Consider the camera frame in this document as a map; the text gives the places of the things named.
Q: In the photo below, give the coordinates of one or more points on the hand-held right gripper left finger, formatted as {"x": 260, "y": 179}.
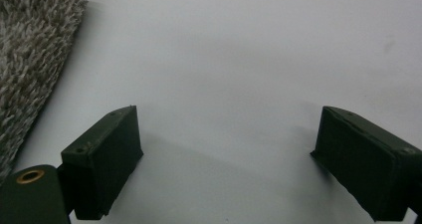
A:
{"x": 103, "y": 164}

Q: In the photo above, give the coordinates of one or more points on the grey fluffy garment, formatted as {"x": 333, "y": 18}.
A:
{"x": 30, "y": 51}

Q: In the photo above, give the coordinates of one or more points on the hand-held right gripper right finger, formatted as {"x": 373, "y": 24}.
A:
{"x": 368, "y": 167}

